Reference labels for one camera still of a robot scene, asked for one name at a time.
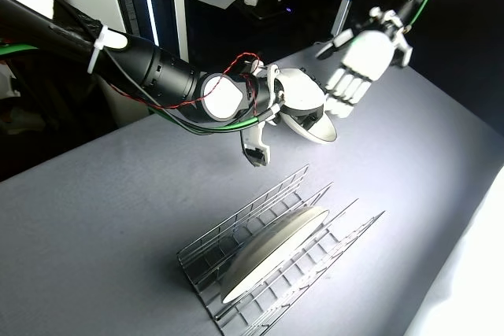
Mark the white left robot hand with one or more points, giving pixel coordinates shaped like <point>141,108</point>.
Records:
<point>370,56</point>

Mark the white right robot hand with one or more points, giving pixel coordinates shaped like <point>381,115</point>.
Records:
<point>301,90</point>

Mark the black device with blue light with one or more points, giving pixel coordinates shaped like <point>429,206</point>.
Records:
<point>271,7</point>

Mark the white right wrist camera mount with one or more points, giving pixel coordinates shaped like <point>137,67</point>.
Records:
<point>252,143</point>

